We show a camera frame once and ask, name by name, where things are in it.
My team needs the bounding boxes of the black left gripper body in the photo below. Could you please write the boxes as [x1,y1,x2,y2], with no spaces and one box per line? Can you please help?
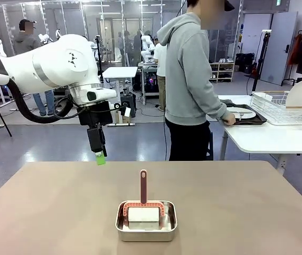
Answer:
[76,100,114,129]

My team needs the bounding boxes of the grey blue door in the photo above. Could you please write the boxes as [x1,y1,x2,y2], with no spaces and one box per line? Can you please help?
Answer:
[259,12,299,86]

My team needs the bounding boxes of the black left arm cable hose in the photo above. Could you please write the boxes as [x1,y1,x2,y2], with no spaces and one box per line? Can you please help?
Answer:
[0,71,74,124]

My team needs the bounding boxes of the black bags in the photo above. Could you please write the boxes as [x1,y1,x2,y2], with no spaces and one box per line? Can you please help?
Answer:
[235,52,256,74]

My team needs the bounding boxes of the white standing desk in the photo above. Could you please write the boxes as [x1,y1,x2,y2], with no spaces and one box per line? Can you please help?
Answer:
[102,66,139,127]

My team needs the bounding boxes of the orange hanging garment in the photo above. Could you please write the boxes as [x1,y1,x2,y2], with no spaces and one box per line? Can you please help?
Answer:
[288,34,302,66]

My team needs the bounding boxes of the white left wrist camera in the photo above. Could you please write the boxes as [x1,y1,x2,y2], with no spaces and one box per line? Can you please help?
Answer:
[113,102,132,117]

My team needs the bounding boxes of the person in grey hoodie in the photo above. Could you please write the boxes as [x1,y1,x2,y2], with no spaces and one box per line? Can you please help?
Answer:
[156,0,238,162]

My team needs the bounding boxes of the silver metal tin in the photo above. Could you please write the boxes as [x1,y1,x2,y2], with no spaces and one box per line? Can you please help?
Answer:
[115,200,178,242]

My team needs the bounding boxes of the brown plastic serving tray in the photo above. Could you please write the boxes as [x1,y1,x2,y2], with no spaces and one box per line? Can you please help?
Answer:
[218,99,268,125]

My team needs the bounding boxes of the red lint roller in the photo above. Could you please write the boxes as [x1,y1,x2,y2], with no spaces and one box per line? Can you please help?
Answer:
[121,169,165,231]

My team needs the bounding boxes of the person in dark grey jacket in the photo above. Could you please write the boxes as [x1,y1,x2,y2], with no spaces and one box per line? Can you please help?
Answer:
[12,18,56,117]

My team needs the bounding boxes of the shoe rack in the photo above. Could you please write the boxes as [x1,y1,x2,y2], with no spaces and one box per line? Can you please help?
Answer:
[209,58,236,83]

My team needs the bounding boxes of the person right hand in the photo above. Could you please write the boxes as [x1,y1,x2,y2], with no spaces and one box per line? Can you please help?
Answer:
[221,111,237,126]

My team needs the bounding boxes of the person right forearm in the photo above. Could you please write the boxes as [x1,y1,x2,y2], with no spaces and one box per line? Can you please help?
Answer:
[198,79,230,120]

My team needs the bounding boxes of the cardboard box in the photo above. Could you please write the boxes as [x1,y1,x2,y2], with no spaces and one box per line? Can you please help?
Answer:
[115,110,132,124]

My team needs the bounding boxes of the black camera tripod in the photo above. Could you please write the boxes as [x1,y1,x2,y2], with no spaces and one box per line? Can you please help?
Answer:
[94,34,107,83]

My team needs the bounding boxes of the dark plastic stool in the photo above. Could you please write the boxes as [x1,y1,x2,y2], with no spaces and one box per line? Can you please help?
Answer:
[120,89,137,118]

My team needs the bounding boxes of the white wire dish rack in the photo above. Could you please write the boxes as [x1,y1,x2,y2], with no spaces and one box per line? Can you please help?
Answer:
[250,90,302,126]

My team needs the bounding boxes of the white side table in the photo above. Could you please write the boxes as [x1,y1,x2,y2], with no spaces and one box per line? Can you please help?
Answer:
[217,94,302,176]

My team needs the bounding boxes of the person in white t-shirt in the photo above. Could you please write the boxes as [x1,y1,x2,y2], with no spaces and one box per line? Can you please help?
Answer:
[153,37,168,112]

